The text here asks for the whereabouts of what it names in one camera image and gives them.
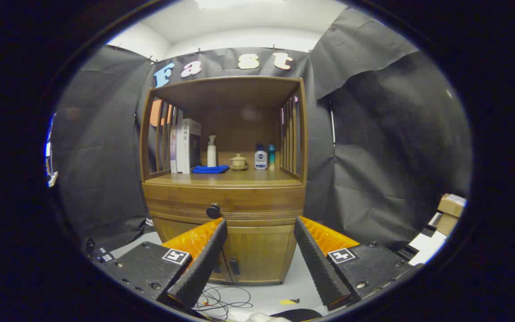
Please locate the cardboard box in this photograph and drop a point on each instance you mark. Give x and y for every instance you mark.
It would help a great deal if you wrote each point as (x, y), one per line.
(452, 205)
(446, 225)

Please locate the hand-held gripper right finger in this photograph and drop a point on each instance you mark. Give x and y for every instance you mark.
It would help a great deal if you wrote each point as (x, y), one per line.
(318, 264)

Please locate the blue cloth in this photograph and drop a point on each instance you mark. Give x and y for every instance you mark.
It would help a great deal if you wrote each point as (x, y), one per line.
(210, 169)

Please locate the beige lidded teacup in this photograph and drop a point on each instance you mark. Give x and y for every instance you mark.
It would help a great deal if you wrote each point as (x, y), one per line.
(238, 163)

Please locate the lilac book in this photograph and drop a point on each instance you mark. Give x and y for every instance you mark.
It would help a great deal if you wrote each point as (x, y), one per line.
(173, 152)

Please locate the black electronic device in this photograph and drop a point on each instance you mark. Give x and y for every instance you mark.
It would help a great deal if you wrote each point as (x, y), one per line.
(103, 256)

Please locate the teal bottle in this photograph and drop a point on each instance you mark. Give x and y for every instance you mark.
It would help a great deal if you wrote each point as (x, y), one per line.
(271, 156)

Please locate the wooden countertop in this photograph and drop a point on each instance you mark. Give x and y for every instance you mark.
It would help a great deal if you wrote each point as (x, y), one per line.
(239, 177)

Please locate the white lotion bottle blue cap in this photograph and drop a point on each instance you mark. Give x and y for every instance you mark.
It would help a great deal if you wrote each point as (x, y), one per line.
(260, 160)

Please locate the yellow tape piece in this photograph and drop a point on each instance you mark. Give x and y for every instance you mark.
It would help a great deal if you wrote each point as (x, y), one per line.
(288, 302)

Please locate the white rounded object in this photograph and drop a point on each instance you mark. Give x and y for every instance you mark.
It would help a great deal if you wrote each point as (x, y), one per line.
(262, 318)

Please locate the wooden cabinet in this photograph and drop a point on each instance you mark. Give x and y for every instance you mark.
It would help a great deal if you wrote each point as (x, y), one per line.
(221, 89)

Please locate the white pump bottle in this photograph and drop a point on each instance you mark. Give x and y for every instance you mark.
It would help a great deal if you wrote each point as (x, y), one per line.
(212, 156)

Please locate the wooden drawer with black knob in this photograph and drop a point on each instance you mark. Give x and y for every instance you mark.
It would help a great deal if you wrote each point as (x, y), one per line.
(262, 201)

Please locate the white book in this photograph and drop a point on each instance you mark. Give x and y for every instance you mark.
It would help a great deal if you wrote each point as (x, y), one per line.
(186, 147)

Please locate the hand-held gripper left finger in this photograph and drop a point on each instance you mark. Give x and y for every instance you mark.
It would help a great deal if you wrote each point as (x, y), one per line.
(201, 268)

